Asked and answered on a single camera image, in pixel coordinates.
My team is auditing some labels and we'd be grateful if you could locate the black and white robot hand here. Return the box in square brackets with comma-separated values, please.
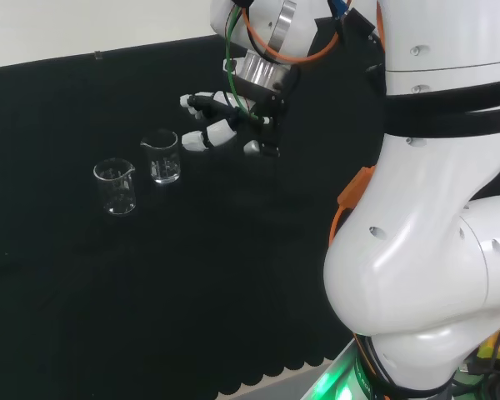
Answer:
[179, 68, 300, 158]

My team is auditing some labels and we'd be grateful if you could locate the plain clear glass beaker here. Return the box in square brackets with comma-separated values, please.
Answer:
[139, 128, 181, 184]

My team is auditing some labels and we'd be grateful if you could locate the clear beaker with printed scale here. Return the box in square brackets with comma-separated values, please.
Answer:
[92, 157, 137, 216]

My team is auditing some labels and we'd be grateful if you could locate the black bench cloth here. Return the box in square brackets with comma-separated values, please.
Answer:
[0, 18, 500, 400]

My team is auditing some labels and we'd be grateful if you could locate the yellow stop button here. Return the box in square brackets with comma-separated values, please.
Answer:
[477, 320, 500, 364]

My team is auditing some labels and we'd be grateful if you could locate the orange cable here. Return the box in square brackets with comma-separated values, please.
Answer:
[240, 0, 387, 66]

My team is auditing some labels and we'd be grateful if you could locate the green cable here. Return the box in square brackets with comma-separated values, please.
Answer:
[223, 3, 273, 124]

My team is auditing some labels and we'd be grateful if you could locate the orange cable bracket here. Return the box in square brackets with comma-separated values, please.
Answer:
[328, 165, 378, 247]

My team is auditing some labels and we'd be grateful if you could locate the blue cable connector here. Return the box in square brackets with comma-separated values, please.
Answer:
[331, 0, 355, 20]

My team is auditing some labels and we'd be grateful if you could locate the black cable bundle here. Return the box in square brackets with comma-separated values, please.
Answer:
[460, 360, 500, 400]

